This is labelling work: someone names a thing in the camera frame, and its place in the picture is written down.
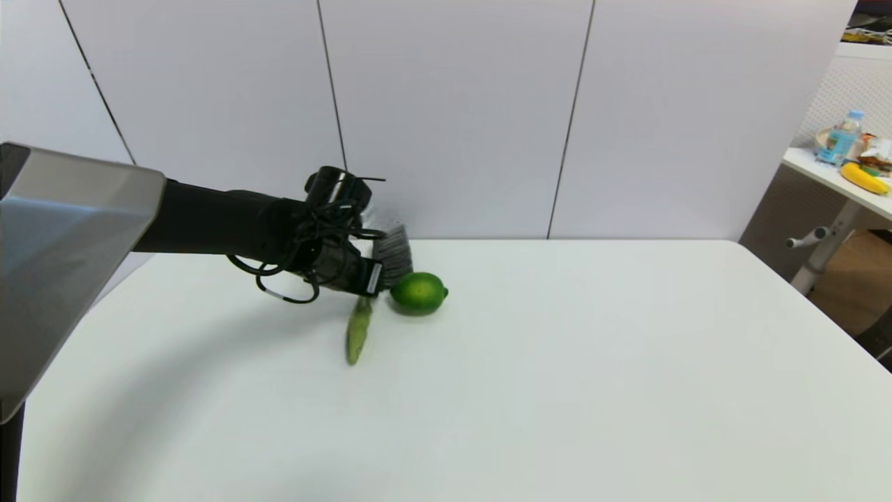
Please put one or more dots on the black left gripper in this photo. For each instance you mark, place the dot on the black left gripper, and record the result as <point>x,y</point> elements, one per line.
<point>341,268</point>

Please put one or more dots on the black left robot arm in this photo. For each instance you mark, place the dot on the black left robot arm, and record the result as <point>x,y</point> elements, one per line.
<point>209,219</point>

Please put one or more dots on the green mango fruit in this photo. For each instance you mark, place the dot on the green mango fruit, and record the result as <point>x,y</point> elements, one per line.
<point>418,293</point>

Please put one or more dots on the white side table with crank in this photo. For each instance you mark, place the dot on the white side table with crank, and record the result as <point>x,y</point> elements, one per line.
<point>829,240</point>

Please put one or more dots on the clear plastic water bottle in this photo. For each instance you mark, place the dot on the clear plastic water bottle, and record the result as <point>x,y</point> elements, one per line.
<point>843,139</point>

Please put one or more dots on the yellow banana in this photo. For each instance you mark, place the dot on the yellow banana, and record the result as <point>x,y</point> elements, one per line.
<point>864,179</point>

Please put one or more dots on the white perforated partition panel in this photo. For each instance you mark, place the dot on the white perforated partition panel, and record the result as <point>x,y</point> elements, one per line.
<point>857,84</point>

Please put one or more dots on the colourful snack packet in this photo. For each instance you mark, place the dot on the colourful snack packet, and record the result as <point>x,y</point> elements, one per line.
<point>878,150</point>

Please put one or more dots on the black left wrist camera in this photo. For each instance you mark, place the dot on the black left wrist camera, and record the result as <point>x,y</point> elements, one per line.
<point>334,188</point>

